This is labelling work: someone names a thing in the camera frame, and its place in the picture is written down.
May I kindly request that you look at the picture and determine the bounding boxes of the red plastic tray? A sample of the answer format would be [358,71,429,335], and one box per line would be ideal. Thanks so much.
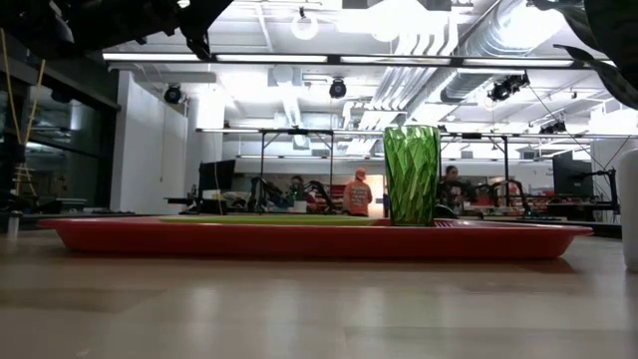
[38,214,594,260]

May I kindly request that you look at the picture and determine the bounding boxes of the black background station frame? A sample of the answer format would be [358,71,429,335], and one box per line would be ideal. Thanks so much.
[441,131,512,208]
[257,128,336,215]

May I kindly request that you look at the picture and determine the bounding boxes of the green faceted plastic cup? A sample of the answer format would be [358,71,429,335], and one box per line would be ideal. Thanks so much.
[382,125,443,228]

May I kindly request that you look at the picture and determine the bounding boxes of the white ring ceiling lamp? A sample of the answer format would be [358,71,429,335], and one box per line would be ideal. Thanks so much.
[290,11,320,42]

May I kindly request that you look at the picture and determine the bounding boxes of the person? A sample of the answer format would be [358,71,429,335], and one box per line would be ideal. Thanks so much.
[438,165,469,211]
[288,175,318,213]
[342,168,374,217]

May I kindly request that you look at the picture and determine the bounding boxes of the silver ventilation duct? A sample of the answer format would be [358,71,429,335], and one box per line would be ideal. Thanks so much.
[440,0,567,104]

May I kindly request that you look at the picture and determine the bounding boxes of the black aluminium table frame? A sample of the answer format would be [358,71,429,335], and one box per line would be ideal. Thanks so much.
[102,51,617,69]

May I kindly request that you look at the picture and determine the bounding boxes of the white plant pot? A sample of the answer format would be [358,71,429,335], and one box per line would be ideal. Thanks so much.
[616,148,638,273]

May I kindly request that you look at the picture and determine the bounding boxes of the black computer monitor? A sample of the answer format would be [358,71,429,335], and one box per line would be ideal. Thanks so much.
[551,158,595,198]
[197,159,237,201]

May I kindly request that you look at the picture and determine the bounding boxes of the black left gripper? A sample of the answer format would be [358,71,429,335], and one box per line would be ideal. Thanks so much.
[176,0,234,61]

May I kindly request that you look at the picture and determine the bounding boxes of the black ceiling spotlight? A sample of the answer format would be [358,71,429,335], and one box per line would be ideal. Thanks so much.
[163,83,183,106]
[328,77,348,100]
[487,72,531,104]

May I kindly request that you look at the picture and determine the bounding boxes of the yellow hanging cord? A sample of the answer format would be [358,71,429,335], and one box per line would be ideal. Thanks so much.
[0,27,47,147]

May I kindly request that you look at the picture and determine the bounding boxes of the teal artificial plant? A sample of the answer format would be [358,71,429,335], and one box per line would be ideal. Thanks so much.
[526,0,638,112]

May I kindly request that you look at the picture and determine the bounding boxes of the lime green round plate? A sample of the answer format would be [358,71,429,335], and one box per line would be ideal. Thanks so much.
[159,213,380,227]

